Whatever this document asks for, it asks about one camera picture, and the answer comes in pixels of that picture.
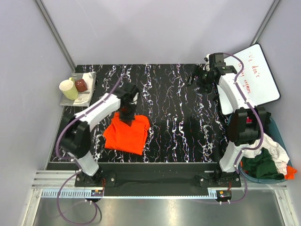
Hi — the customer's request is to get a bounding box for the dark red cube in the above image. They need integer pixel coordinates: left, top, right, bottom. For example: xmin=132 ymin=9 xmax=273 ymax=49
xmin=75 ymin=79 xmax=88 ymax=93

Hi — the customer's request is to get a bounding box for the orange t shirt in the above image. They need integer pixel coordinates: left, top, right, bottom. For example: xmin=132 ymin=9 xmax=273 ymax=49
xmin=285 ymin=165 xmax=297 ymax=180
xmin=103 ymin=112 xmax=150 ymax=155

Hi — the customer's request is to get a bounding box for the white whiteboard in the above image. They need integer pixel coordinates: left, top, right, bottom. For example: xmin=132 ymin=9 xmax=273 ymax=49
xmin=217 ymin=44 xmax=281 ymax=115

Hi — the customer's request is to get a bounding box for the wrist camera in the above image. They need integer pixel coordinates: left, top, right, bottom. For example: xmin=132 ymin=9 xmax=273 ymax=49
xmin=203 ymin=52 xmax=226 ymax=71
xmin=121 ymin=82 xmax=141 ymax=105

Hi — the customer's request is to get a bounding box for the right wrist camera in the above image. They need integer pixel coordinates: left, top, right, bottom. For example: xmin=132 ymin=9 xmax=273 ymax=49
xmin=203 ymin=52 xmax=226 ymax=71

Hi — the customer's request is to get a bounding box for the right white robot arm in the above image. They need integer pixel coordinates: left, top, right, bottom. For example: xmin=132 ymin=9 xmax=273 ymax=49
xmin=188 ymin=65 xmax=267 ymax=187

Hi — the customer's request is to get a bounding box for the cream yellow mug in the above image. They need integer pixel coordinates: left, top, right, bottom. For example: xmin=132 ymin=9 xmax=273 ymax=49
xmin=59 ymin=77 xmax=79 ymax=100

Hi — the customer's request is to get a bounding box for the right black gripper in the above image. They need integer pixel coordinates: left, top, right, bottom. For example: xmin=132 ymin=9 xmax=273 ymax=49
xmin=184 ymin=65 xmax=215 ymax=94

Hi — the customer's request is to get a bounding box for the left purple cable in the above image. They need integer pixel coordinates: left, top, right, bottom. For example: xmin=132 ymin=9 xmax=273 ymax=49
xmin=56 ymin=74 xmax=127 ymax=223

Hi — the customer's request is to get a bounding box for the teal laundry basket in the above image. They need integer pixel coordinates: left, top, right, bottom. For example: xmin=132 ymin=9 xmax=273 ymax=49
xmin=219 ymin=110 xmax=296 ymax=184

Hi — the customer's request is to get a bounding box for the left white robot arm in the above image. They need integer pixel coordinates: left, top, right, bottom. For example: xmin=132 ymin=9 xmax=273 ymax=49
xmin=56 ymin=87 xmax=140 ymax=186

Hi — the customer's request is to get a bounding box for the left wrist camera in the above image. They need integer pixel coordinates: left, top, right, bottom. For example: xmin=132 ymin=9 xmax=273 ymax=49
xmin=121 ymin=82 xmax=141 ymax=105

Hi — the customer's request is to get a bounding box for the magenta t shirt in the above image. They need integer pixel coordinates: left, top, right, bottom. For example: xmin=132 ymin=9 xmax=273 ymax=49
xmin=246 ymin=117 xmax=253 ymax=123

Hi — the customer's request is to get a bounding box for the white t shirt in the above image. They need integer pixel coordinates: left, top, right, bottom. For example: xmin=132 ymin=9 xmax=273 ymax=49
xmin=243 ymin=133 xmax=290 ymax=176

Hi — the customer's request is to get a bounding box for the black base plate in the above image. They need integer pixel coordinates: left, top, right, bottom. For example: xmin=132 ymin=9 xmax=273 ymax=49
xmin=75 ymin=163 xmax=241 ymax=198

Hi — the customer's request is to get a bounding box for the dark green t shirt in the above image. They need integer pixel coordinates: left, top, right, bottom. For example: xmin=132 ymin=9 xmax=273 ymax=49
xmin=241 ymin=148 xmax=285 ymax=180

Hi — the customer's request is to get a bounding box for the grey booklet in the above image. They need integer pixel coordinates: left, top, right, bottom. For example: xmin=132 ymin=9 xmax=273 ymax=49
xmin=59 ymin=72 xmax=96 ymax=107

